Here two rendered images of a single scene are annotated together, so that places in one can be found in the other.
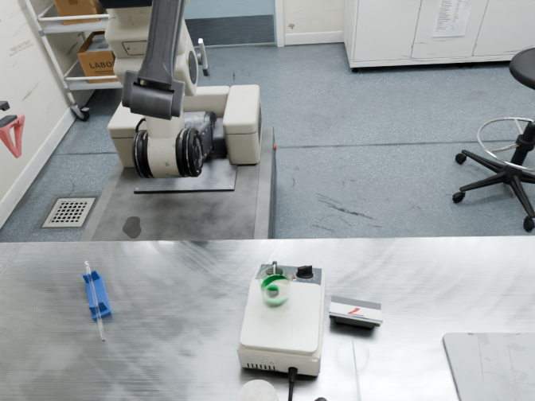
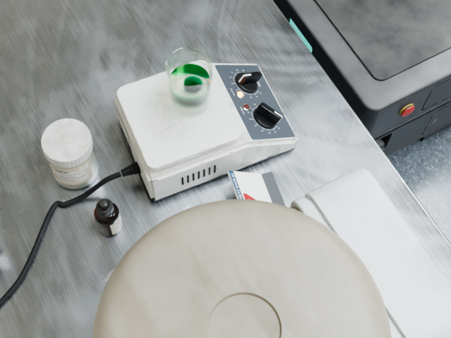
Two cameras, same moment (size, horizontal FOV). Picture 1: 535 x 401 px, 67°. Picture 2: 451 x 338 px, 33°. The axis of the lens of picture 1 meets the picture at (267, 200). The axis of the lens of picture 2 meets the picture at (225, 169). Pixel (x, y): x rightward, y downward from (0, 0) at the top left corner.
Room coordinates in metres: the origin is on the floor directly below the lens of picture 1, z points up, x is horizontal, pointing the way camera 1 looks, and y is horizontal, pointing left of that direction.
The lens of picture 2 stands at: (0.10, -0.40, 1.61)
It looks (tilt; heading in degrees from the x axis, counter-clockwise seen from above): 64 degrees down; 52
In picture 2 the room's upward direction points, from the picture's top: 3 degrees clockwise
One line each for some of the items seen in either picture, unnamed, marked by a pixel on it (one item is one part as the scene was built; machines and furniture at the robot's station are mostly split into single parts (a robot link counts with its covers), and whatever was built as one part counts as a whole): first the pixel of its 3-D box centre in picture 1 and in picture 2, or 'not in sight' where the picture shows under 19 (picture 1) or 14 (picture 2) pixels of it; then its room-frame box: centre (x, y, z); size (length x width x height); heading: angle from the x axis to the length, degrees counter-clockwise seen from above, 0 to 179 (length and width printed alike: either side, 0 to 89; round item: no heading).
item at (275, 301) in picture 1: (277, 287); (191, 84); (0.36, 0.00, 0.87); 0.06 x 0.05 x 0.08; 107
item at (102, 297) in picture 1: (95, 292); not in sight; (0.46, 0.35, 0.77); 0.10 x 0.03 x 0.04; 23
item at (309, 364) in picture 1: (284, 313); (198, 124); (0.36, -0.01, 0.79); 0.22 x 0.13 x 0.08; 168
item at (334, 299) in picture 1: (355, 309); (262, 203); (0.37, -0.14, 0.77); 0.09 x 0.06 x 0.04; 73
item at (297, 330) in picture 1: (282, 313); (178, 113); (0.33, -0.01, 0.83); 0.12 x 0.12 x 0.01; 78
